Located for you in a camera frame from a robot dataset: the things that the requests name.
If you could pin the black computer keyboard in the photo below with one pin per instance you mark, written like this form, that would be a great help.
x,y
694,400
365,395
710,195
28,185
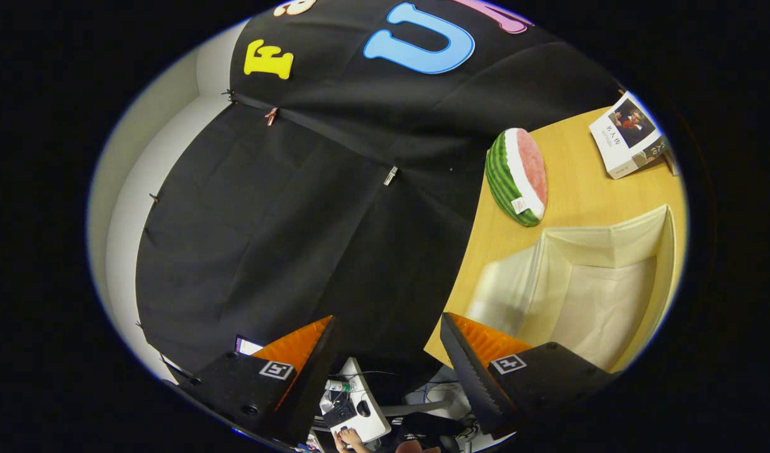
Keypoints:
x,y
339,413

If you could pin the white office desk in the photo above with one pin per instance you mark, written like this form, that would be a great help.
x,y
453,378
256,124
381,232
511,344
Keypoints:
x,y
372,425

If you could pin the small dark cloth clip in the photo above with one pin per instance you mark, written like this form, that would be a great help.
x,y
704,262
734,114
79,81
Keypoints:
x,y
229,95

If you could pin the computer screen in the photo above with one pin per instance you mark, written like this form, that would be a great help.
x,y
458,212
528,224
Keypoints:
x,y
248,345

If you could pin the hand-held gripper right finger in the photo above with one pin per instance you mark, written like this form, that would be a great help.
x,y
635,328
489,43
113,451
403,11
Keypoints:
x,y
463,371

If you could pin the silver cloth clip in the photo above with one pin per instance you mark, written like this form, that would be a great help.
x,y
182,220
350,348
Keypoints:
x,y
390,175

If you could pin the white cover book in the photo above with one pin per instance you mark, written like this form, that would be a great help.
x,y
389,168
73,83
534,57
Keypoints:
x,y
618,148

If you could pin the black computer mouse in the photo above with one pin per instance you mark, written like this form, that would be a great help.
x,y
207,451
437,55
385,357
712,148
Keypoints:
x,y
363,408

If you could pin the copper cloth clip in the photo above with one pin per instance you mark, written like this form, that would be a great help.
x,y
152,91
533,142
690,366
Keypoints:
x,y
271,116

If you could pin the watermelon slice plush pillow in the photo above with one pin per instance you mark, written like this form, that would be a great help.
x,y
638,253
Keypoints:
x,y
507,182

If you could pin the cream fabric storage box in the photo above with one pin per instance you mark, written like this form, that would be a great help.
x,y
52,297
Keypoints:
x,y
599,296

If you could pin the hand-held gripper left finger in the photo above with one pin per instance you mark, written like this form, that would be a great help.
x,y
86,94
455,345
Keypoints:
x,y
309,377

